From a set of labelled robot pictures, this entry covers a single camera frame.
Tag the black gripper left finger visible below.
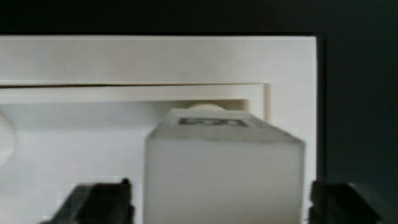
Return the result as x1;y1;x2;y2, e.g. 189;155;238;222
41;179;135;224

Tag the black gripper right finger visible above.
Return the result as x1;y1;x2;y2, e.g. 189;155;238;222
310;181;384;224

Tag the white table leg with tag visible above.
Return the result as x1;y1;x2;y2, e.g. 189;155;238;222
144;109;306;224

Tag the white square tabletop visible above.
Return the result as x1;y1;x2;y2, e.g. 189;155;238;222
0;84;267;224

